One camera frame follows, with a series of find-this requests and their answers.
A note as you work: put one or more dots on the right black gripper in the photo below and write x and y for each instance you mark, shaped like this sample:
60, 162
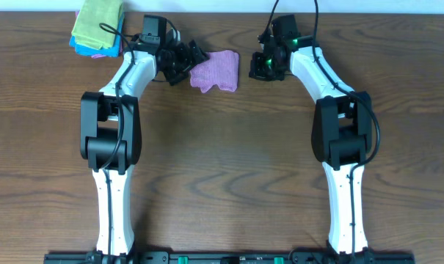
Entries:
257, 72

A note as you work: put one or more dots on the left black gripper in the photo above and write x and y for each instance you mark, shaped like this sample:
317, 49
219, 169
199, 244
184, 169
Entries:
188, 63

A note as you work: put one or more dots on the purple microfiber cloth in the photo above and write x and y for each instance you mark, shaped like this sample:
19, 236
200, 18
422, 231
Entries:
222, 70

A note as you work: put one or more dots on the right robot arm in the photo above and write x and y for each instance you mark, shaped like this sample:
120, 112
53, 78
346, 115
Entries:
340, 138

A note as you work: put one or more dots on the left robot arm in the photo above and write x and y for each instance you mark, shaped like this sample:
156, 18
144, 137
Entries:
111, 138

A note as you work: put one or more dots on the folded green cloth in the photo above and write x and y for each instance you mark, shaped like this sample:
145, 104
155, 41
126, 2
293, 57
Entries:
87, 31

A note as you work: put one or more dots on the folded blue cloth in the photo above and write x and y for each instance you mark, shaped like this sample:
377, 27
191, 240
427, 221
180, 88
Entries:
111, 47

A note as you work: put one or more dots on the folded purple cloth in stack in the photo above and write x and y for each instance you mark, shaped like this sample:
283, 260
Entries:
100, 55

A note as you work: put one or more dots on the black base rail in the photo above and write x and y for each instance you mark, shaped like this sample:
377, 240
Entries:
366, 257

